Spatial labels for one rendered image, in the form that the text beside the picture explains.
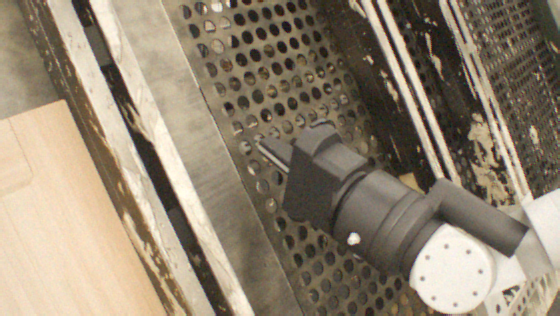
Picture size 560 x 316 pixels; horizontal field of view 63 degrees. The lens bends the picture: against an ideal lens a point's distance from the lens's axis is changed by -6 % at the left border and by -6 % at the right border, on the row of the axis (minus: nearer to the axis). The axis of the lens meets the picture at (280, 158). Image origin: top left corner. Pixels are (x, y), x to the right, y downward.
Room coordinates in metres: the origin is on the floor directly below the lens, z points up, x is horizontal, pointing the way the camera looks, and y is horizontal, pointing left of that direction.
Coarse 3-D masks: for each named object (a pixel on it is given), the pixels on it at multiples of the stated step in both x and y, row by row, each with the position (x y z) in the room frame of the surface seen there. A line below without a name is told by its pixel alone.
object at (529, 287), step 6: (540, 276) 0.68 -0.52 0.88; (528, 282) 0.65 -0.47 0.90; (534, 282) 0.66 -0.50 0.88; (522, 288) 0.64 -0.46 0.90; (528, 288) 0.64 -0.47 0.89; (534, 288) 0.65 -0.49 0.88; (522, 294) 0.62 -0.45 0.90; (528, 294) 0.64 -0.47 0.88; (516, 300) 0.61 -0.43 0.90; (522, 300) 0.62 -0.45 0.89; (528, 300) 0.62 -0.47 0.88; (516, 306) 0.59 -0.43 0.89; (522, 306) 0.60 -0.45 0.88; (510, 312) 0.58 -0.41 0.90; (516, 312) 0.59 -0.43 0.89; (522, 312) 0.60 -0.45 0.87
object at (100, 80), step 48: (48, 0) 0.42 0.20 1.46; (96, 0) 0.45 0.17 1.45; (48, 48) 0.43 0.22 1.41; (96, 48) 0.42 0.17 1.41; (96, 96) 0.39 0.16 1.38; (144, 96) 0.42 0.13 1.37; (96, 144) 0.39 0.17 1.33; (144, 144) 0.40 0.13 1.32; (144, 192) 0.36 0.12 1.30; (192, 192) 0.38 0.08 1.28; (144, 240) 0.35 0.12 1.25; (192, 240) 0.36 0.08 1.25; (192, 288) 0.32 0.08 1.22; (240, 288) 0.35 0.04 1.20
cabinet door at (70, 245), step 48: (0, 144) 0.36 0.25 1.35; (48, 144) 0.38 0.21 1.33; (0, 192) 0.33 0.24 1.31; (48, 192) 0.35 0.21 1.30; (96, 192) 0.38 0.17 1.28; (0, 240) 0.31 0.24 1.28; (48, 240) 0.33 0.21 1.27; (96, 240) 0.35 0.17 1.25; (0, 288) 0.28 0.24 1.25; (48, 288) 0.30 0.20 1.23; (96, 288) 0.32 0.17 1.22; (144, 288) 0.34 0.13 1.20
